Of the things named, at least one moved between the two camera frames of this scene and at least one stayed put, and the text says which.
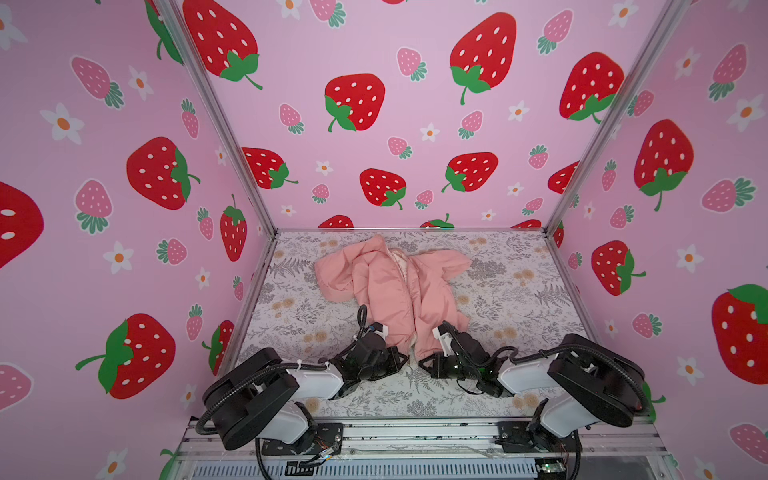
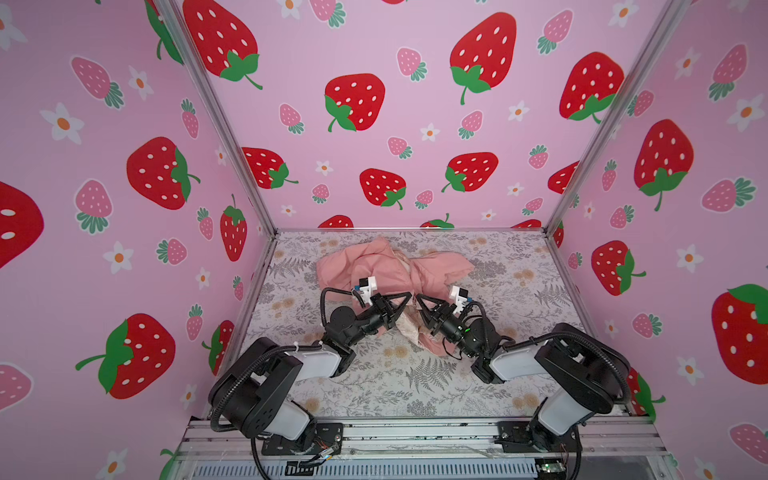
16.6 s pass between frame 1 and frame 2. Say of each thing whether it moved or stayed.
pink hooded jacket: stayed
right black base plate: stayed
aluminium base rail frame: stayed
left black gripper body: moved
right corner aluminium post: stayed
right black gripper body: moved
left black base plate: stayed
